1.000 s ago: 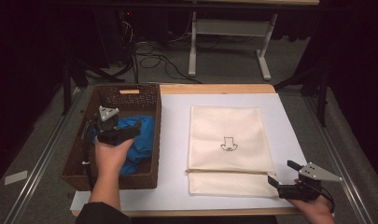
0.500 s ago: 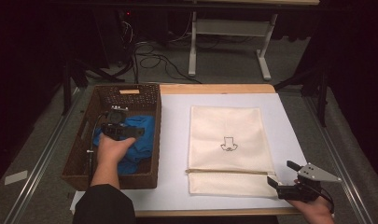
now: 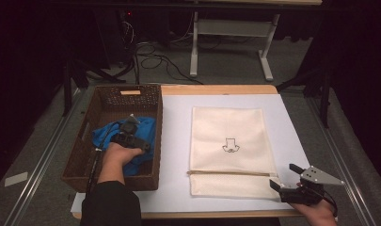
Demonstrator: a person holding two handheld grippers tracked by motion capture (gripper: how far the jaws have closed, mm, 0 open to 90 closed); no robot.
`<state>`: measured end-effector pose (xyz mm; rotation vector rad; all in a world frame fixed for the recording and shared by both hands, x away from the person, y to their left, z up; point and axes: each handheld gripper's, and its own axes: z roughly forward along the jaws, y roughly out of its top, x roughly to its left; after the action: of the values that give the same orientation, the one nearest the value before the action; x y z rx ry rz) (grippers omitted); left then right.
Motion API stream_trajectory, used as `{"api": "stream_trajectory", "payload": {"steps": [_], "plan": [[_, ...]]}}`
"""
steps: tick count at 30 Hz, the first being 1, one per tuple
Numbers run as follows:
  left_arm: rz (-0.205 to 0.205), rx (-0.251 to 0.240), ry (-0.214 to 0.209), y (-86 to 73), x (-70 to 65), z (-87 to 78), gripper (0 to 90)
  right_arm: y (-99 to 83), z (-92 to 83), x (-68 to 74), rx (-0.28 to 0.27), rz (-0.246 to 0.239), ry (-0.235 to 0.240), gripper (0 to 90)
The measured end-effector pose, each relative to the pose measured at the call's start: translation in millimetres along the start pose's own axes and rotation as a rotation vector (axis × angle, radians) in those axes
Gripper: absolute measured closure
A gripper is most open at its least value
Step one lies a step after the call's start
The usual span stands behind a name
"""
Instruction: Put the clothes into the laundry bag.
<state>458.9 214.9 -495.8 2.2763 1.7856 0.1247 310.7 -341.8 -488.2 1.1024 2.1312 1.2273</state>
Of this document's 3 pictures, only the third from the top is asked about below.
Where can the metal floor rail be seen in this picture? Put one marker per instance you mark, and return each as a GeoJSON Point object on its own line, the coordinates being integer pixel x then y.
{"type": "Point", "coordinates": [37, 169]}
{"type": "Point", "coordinates": [341, 157]}

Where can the white floor tape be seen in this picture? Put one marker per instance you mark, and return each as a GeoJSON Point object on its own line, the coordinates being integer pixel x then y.
{"type": "Point", "coordinates": [16, 179]}

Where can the white metal desk frame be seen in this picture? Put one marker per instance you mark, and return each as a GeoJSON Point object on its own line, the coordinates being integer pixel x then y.
{"type": "Point", "coordinates": [232, 29]}

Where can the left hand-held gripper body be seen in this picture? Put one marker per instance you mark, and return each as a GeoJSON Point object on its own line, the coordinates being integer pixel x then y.
{"type": "Point", "coordinates": [130, 138]}

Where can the cream mesh laundry bag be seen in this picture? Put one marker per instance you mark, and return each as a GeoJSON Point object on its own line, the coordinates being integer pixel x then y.
{"type": "Point", "coordinates": [232, 132]}

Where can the person's left hand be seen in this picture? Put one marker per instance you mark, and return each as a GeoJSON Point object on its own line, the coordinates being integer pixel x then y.
{"type": "Point", "coordinates": [119, 157]}

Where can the black metal stand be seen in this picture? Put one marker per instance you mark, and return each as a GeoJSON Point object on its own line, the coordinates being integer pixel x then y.
{"type": "Point", "coordinates": [75, 78]}
{"type": "Point", "coordinates": [323, 91]}

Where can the blue cloth garment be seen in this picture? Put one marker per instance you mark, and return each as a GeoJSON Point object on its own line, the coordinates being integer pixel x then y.
{"type": "Point", "coordinates": [147, 132]}

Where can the person's right hand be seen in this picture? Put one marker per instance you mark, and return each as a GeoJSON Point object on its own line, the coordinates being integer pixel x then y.
{"type": "Point", "coordinates": [316, 215]}

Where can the brown wicker basket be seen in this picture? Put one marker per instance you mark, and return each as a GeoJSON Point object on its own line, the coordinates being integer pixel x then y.
{"type": "Point", "coordinates": [116, 102]}

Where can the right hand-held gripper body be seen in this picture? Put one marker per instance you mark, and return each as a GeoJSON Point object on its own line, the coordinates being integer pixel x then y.
{"type": "Point", "coordinates": [307, 186]}

